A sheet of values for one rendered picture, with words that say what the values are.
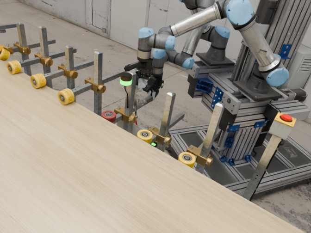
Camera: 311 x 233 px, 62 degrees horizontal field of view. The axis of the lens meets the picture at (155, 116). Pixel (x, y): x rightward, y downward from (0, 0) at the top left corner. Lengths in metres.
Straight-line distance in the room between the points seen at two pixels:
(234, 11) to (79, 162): 0.98
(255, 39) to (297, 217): 1.63
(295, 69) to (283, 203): 1.17
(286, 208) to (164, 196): 1.66
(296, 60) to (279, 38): 0.25
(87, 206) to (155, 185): 0.28
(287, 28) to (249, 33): 0.51
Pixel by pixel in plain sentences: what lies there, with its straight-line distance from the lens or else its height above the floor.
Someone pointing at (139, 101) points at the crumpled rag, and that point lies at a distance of 1.63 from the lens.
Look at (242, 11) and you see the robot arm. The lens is 1.35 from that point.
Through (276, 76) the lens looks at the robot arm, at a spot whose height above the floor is 1.21.
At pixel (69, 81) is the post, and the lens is 1.79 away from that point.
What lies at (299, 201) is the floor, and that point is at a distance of 2.71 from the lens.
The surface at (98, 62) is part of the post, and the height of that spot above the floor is 1.11.
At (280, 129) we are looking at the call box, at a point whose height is 1.19.
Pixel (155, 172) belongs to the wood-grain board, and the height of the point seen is 0.90.
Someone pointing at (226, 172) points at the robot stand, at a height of 0.21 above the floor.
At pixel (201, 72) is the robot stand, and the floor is 0.95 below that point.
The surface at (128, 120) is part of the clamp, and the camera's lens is 1.49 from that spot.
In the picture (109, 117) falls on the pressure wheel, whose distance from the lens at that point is 1.41.
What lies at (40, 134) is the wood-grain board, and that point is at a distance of 1.33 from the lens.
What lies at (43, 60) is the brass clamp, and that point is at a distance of 1.95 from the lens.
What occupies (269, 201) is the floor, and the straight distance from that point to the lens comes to 2.55.
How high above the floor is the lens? 1.72
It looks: 34 degrees down
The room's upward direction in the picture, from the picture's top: 9 degrees clockwise
